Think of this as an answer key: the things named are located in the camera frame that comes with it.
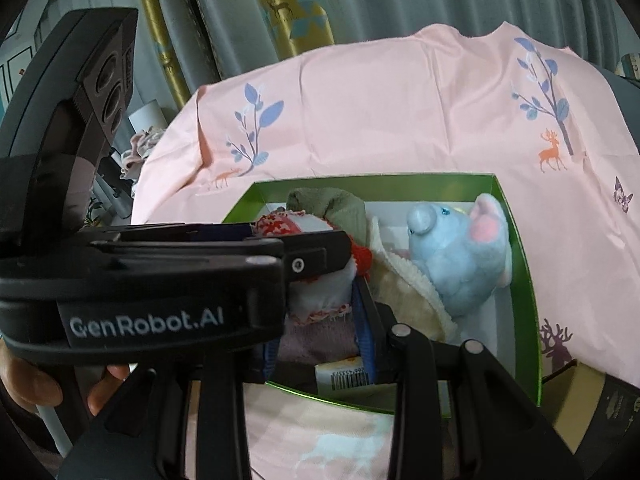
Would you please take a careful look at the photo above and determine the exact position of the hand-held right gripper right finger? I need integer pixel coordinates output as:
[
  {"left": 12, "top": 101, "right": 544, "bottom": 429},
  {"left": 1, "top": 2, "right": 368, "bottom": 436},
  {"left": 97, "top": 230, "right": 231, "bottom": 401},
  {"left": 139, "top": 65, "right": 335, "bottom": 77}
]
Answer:
[{"left": 351, "top": 277, "right": 586, "bottom": 480}]

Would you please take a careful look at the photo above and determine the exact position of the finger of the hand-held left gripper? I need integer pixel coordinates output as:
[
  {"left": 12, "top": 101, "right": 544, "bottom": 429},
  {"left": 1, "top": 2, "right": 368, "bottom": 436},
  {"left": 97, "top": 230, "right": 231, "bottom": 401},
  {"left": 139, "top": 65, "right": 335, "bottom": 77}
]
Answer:
[
  {"left": 281, "top": 230, "right": 353, "bottom": 285},
  {"left": 119, "top": 221, "right": 257, "bottom": 242}
]

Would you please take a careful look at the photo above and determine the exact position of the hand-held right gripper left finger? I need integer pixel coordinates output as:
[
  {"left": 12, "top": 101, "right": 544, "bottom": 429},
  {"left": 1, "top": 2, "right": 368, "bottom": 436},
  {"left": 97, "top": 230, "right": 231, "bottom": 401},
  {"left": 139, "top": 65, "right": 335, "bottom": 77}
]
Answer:
[{"left": 59, "top": 337, "right": 282, "bottom": 480}]

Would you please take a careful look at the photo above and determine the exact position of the cream yellow towel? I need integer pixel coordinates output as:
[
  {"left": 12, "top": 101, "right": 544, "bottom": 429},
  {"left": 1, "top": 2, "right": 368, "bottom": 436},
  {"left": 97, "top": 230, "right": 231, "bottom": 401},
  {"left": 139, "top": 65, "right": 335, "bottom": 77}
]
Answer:
[{"left": 367, "top": 215, "right": 459, "bottom": 347}]

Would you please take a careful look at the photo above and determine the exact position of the white cloth with red trim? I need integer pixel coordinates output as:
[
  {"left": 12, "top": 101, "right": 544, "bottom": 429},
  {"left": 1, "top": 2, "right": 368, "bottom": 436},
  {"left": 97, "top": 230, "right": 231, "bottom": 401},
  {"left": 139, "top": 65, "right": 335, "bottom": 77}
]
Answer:
[{"left": 254, "top": 209, "right": 375, "bottom": 324}]

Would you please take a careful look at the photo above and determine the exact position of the purple towel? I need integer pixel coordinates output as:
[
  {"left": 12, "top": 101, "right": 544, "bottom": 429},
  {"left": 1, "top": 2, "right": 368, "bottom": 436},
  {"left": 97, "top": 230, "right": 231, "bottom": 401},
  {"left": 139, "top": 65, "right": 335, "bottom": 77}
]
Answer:
[{"left": 276, "top": 317, "right": 364, "bottom": 367}]

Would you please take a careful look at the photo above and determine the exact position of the olive green cloth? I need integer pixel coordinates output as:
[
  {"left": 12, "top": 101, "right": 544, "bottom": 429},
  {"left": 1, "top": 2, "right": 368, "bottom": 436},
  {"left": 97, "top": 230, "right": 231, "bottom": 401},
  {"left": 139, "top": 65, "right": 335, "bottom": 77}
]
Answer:
[{"left": 286, "top": 186, "right": 370, "bottom": 242}]

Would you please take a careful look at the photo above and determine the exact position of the yellow tissue pack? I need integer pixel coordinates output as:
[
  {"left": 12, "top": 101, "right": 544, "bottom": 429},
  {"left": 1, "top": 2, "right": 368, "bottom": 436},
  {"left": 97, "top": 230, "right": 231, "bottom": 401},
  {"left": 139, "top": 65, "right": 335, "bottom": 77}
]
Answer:
[{"left": 315, "top": 357, "right": 402, "bottom": 392}]

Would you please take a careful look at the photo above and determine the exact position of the green cardboard box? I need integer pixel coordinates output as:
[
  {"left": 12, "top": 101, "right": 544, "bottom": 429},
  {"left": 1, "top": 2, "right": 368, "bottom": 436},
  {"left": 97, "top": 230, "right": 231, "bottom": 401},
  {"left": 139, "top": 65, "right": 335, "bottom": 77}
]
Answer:
[{"left": 220, "top": 172, "right": 544, "bottom": 409}]

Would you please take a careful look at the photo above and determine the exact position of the person's left hand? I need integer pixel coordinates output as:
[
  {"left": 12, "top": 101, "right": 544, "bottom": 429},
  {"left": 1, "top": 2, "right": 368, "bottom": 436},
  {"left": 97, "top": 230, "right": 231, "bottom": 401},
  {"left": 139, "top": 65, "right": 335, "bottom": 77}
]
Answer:
[{"left": 0, "top": 344, "right": 132, "bottom": 418}]

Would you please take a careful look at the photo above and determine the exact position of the blue plush toy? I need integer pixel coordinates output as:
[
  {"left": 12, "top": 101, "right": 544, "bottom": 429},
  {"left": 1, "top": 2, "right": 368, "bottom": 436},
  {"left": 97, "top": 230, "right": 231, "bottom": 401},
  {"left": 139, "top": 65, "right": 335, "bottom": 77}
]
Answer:
[{"left": 406, "top": 192, "right": 514, "bottom": 317}]

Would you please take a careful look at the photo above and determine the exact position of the pile of pale cloth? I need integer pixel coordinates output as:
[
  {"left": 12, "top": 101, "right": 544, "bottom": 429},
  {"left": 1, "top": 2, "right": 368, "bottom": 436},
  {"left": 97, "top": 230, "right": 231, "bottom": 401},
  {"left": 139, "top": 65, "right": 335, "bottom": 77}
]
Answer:
[{"left": 117, "top": 129, "right": 167, "bottom": 182}]

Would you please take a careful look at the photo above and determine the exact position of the white board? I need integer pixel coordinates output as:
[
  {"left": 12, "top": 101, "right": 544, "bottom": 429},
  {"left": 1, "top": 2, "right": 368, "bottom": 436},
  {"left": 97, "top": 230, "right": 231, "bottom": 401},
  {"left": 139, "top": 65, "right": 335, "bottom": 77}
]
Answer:
[{"left": 128, "top": 102, "right": 166, "bottom": 134}]

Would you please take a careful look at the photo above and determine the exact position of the pink printed bed sheet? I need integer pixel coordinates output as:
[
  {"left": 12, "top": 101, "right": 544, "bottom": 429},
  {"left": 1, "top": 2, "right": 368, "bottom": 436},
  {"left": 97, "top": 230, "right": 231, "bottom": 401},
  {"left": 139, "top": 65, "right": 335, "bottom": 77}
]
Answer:
[{"left": 131, "top": 22, "right": 640, "bottom": 480}]

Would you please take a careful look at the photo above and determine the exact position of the yellow patterned curtain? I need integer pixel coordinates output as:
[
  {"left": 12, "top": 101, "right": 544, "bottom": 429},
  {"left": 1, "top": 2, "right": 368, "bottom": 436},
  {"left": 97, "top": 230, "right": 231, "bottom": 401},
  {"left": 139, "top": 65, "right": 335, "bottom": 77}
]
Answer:
[{"left": 135, "top": 0, "right": 336, "bottom": 112}]

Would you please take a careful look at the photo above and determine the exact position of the gold and black tin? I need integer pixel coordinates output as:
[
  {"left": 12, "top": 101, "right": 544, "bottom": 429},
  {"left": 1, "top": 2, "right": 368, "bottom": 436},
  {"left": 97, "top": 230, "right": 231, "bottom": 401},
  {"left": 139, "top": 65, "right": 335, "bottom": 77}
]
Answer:
[{"left": 541, "top": 358, "right": 640, "bottom": 480}]

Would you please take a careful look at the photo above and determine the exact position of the grey sofa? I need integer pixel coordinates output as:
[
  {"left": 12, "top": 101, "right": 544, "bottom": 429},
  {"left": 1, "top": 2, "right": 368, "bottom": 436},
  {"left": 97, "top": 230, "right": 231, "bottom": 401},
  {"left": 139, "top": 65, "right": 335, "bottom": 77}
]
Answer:
[{"left": 595, "top": 66, "right": 640, "bottom": 157}]

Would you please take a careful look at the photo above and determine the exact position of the patterned cushion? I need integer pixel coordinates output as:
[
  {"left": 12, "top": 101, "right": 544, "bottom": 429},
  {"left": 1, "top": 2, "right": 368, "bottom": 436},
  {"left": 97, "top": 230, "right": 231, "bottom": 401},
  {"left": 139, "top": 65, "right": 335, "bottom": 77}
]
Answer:
[{"left": 619, "top": 51, "right": 640, "bottom": 81}]

